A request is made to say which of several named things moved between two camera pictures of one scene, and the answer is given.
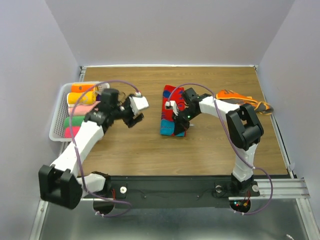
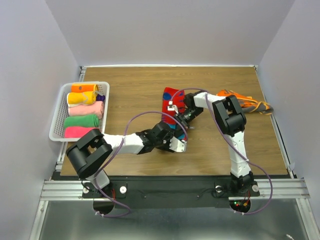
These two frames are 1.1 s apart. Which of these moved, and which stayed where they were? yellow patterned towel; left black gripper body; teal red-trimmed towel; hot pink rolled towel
Moved: left black gripper body
Stayed: hot pink rolled towel; teal red-trimmed towel; yellow patterned towel
